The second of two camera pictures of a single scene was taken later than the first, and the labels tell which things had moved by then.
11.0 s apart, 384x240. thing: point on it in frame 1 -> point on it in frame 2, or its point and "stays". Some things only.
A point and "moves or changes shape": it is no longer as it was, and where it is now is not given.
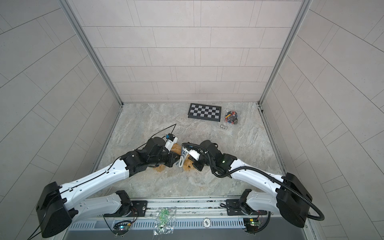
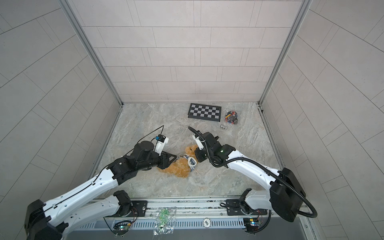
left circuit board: (121, 228) stays
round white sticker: (206, 222) stays
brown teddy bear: (187, 164) moves or changes shape
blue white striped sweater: (184, 152) moves or changes shape
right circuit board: (252, 224) stays
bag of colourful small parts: (231, 117) stays
